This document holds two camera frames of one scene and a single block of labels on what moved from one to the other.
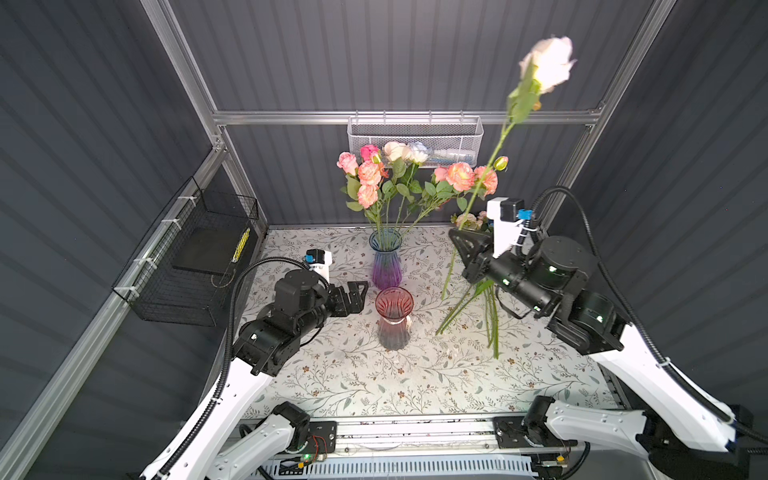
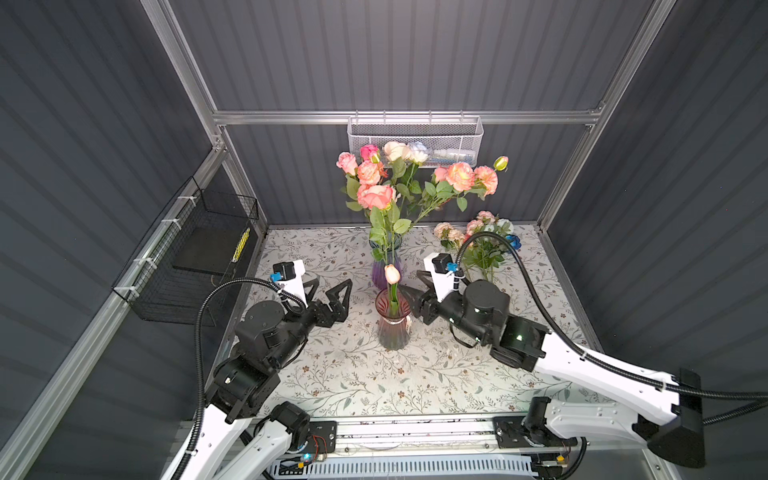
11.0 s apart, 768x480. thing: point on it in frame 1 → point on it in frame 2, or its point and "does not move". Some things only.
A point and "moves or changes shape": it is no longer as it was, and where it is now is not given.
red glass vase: x=394 y=306 does not move
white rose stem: x=418 y=154 does not move
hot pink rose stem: x=370 y=152 does not move
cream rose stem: x=397 y=153 moves or changes shape
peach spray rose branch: x=455 y=181 does not move
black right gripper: x=472 y=254 → x=422 y=300
